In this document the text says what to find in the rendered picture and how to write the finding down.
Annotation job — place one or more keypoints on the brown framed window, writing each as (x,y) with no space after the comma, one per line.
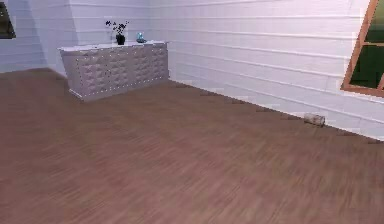
(368,63)

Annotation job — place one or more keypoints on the dark framed window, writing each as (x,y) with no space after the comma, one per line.
(5,25)

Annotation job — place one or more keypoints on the grey studded sideboard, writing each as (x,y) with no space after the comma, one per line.
(116,70)

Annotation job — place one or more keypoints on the small grey cylinder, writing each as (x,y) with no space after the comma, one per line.
(314,119)

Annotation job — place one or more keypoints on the black vase with dark plant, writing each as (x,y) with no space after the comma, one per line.
(120,37)

